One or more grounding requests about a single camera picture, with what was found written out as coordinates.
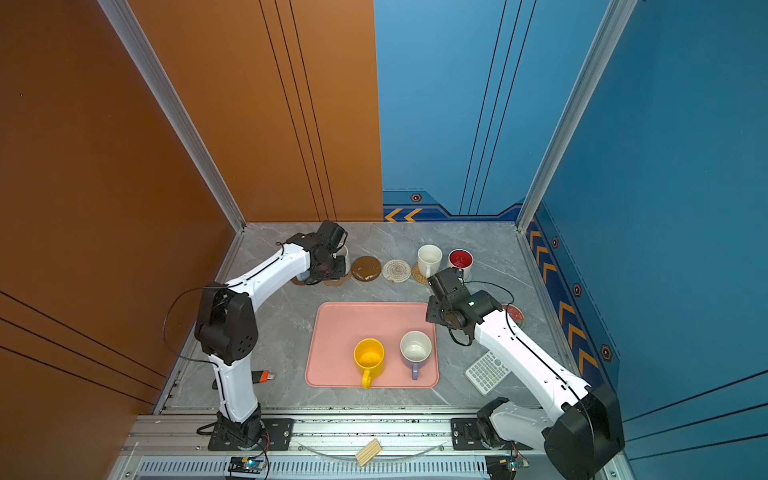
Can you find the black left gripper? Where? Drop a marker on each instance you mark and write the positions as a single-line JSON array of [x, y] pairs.
[[338, 274]]

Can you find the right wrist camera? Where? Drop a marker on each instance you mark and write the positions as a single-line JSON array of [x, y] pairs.
[[448, 285]]

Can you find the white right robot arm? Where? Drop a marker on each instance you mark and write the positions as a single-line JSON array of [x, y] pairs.
[[576, 425]]

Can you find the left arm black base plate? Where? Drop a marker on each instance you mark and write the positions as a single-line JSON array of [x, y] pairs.
[[270, 434]]

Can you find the paw shaped cork coaster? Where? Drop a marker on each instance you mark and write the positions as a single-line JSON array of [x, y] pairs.
[[338, 282]]

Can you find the tan rattan coaster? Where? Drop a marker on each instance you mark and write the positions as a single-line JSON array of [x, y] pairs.
[[417, 275]]

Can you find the green circuit board left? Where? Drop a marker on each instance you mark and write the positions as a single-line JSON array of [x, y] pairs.
[[248, 467]]

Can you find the cream multicolour woven coaster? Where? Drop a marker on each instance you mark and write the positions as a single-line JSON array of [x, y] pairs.
[[396, 271]]

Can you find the circuit board right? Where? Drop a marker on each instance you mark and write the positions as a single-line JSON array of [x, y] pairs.
[[505, 467]]

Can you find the lilac mug white inside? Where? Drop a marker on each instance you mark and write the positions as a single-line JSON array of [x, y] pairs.
[[415, 350]]

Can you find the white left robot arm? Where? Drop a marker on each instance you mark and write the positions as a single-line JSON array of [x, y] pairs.
[[227, 331]]

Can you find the orange black utility knife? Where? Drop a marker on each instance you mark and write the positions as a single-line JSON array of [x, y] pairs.
[[262, 376]]

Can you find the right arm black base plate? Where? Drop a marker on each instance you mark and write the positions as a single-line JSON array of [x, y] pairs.
[[472, 433]]

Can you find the small wooden block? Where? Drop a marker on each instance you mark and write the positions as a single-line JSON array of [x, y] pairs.
[[367, 453]]

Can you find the grey aluminium corner post left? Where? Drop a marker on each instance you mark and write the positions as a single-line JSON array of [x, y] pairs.
[[127, 27]]

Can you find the yellow mug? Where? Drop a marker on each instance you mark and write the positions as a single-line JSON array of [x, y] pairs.
[[369, 356]]

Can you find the chipped brown wooden coaster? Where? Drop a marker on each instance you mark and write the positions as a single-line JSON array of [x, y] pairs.
[[366, 268]]

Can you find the pink plastic tray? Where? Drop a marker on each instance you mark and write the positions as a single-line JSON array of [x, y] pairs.
[[340, 326]]

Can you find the grey aluminium corner post right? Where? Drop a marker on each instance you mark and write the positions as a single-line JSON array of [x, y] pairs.
[[608, 34]]

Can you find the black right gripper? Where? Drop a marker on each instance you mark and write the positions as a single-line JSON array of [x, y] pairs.
[[432, 309]]

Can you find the grey aluminium corner post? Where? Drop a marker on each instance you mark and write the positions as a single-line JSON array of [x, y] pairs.
[[127, 27], [608, 34]]

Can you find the white scientific calculator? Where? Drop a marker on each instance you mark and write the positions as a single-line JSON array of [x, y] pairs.
[[486, 373]]

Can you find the white mug red inside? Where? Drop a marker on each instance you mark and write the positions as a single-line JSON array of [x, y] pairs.
[[463, 261]]

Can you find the aluminium front rail frame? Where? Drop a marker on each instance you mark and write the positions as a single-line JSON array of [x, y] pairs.
[[407, 443]]

